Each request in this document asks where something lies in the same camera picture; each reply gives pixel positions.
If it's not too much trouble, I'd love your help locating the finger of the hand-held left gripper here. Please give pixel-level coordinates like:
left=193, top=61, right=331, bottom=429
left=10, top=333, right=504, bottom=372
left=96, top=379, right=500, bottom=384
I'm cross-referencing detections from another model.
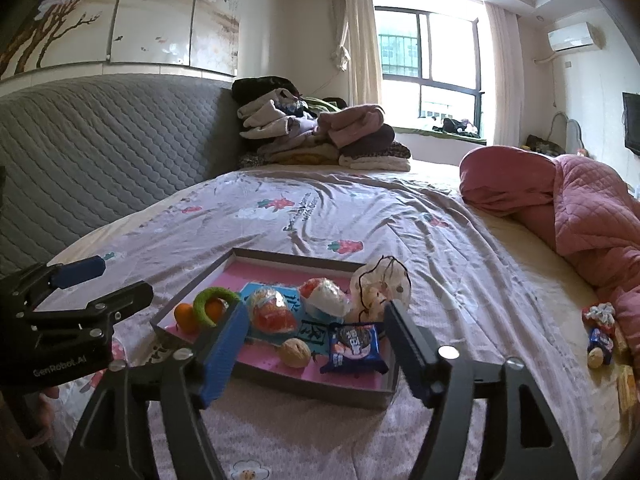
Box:
left=25, top=281, right=154, bottom=333
left=0, top=255, right=107, bottom=311

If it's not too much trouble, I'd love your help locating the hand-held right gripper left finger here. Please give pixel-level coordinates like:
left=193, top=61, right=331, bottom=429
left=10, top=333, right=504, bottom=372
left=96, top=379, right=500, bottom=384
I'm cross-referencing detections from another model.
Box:
left=60, top=300, right=251, bottom=480

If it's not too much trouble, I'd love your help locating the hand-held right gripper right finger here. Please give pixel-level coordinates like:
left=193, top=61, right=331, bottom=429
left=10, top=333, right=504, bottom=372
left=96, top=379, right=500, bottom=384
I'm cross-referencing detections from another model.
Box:
left=382, top=299, right=578, bottom=480

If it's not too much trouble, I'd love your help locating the blue cookie packet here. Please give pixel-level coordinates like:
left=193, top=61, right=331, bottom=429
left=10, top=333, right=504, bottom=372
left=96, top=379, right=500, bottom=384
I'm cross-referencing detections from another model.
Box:
left=320, top=322, right=390, bottom=376

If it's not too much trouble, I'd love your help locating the orange toy egg packet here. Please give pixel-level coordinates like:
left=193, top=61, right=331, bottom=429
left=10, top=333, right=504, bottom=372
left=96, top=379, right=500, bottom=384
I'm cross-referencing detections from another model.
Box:
left=247, top=285, right=297, bottom=333

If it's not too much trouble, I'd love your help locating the green fuzzy ring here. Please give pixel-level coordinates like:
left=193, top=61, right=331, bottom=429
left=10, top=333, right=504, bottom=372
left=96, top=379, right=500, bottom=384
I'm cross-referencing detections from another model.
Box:
left=193, top=286, right=242, bottom=329

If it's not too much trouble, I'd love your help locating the cream drawstring pouch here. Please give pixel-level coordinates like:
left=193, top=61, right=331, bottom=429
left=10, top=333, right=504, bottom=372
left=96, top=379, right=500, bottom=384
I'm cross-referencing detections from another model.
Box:
left=350, top=255, right=413, bottom=318

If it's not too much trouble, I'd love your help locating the grey shallow cardboard box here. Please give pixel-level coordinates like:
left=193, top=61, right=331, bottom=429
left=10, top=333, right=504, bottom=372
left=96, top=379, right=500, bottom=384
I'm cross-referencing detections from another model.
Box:
left=150, top=247, right=401, bottom=411

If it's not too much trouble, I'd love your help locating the white red toy egg packet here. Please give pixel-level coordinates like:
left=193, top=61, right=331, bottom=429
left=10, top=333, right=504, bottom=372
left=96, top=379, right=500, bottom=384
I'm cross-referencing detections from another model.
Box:
left=298, top=277, right=351, bottom=320

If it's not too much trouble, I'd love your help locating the person's left hand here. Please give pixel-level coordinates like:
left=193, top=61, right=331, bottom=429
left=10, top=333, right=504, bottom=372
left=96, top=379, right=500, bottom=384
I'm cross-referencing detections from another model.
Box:
left=36, top=384, right=68, bottom=433

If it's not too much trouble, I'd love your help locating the grey quilted headboard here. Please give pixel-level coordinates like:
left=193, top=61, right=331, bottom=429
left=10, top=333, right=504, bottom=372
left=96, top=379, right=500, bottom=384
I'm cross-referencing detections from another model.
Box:
left=0, top=72, right=246, bottom=276

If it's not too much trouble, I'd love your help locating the strawberry print bed sheet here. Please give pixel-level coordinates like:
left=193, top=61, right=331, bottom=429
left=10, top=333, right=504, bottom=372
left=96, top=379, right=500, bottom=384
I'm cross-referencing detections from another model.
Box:
left=47, top=167, right=640, bottom=480

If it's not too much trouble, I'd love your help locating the small toy figure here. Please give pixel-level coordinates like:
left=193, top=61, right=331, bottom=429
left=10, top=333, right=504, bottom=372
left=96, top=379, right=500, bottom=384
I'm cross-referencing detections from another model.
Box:
left=582, top=302, right=617, bottom=368

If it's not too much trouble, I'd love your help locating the pile of folded clothes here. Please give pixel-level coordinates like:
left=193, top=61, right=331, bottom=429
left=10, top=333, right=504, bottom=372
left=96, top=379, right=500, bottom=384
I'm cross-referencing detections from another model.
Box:
left=231, top=76, right=412, bottom=173

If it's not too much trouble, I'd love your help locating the yellow packet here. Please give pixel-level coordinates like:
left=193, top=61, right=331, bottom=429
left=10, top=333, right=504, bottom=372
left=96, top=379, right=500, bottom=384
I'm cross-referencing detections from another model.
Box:
left=616, top=365, right=640, bottom=413

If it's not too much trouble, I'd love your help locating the pink quilt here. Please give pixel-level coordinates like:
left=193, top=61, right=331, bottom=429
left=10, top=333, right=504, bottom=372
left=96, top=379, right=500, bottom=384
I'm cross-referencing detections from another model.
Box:
left=459, top=145, right=640, bottom=356

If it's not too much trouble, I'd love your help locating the dark bag on windowsill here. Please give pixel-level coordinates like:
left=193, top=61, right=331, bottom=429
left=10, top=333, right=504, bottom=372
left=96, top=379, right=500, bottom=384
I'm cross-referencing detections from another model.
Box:
left=432, top=117, right=478, bottom=135

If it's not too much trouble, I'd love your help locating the dark olive bag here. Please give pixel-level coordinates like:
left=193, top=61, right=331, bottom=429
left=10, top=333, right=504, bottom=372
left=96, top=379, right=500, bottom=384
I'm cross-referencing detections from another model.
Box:
left=525, top=134, right=568, bottom=157

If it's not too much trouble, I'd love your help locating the cream curtain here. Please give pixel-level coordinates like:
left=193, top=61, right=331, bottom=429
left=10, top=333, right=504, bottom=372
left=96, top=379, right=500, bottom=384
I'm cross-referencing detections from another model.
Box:
left=484, top=2, right=523, bottom=147
left=344, top=0, right=383, bottom=108

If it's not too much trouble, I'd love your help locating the window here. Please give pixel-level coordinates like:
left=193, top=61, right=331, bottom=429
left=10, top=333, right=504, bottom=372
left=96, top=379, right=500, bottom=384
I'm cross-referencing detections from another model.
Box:
left=374, top=6, right=486, bottom=133

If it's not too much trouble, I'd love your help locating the black television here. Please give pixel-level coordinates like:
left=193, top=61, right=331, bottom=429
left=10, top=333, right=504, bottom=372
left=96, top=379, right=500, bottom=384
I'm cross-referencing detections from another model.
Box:
left=621, top=91, right=640, bottom=157

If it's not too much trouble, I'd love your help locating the white air conditioner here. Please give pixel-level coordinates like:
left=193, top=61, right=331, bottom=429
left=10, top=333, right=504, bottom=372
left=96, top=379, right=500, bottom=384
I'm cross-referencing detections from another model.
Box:
left=546, top=22, right=603, bottom=52

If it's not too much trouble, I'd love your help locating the floral wall mural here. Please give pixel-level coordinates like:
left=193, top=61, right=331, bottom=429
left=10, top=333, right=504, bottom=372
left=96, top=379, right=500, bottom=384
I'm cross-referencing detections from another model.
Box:
left=0, top=0, right=241, bottom=81

